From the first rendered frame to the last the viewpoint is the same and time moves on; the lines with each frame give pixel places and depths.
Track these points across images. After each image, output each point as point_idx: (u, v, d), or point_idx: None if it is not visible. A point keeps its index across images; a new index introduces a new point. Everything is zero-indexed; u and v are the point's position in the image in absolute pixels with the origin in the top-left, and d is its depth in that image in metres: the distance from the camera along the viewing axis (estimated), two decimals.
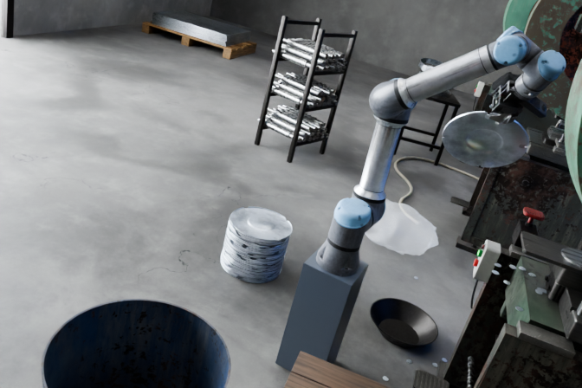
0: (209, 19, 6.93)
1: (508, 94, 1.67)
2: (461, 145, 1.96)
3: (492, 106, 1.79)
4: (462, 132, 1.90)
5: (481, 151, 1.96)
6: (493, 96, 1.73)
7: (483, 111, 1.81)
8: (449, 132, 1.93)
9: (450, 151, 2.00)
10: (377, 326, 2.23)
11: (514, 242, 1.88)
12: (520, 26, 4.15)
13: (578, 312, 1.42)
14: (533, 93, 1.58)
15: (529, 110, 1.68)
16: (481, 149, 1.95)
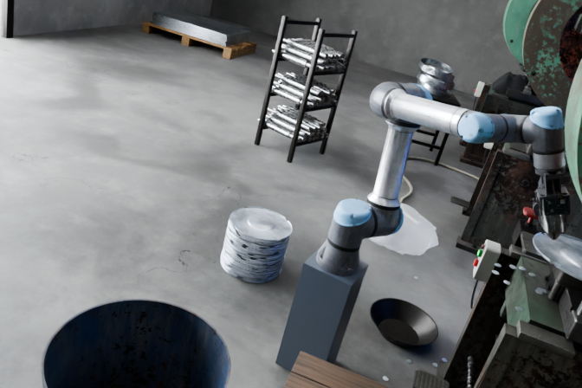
0: (209, 19, 6.93)
1: (552, 188, 1.38)
2: (568, 244, 1.64)
3: (546, 231, 1.43)
4: (553, 247, 1.60)
5: None
6: (546, 214, 1.39)
7: (548, 260, 1.50)
8: (544, 238, 1.64)
9: (566, 237, 1.69)
10: (377, 326, 2.23)
11: (514, 242, 1.88)
12: (520, 26, 4.15)
13: (578, 312, 1.42)
14: None
15: None
16: None
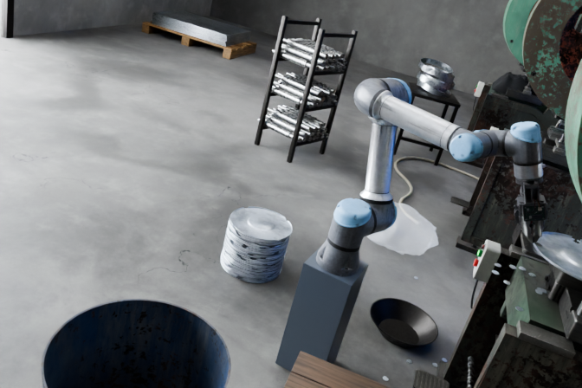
0: (209, 19, 6.93)
1: (532, 197, 1.51)
2: (574, 268, 1.50)
3: (526, 236, 1.55)
4: None
5: (562, 251, 1.57)
6: (525, 220, 1.51)
7: None
8: None
9: (561, 268, 1.48)
10: (377, 326, 2.23)
11: (514, 242, 1.88)
12: (520, 26, 4.15)
13: (578, 312, 1.42)
14: (540, 164, 1.51)
15: None
16: (565, 252, 1.57)
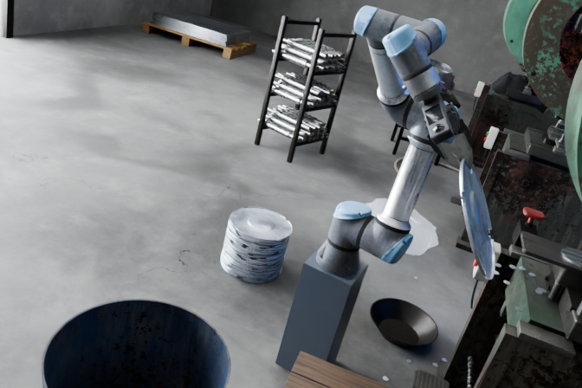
0: (209, 19, 6.93)
1: None
2: (477, 244, 1.22)
3: None
4: (484, 252, 1.27)
5: (473, 210, 1.23)
6: None
7: (492, 240, 1.38)
8: (486, 269, 1.25)
9: (475, 255, 1.17)
10: (377, 326, 2.23)
11: (514, 242, 1.88)
12: (520, 26, 4.15)
13: (578, 312, 1.42)
14: (406, 85, 1.25)
15: None
16: (475, 211, 1.23)
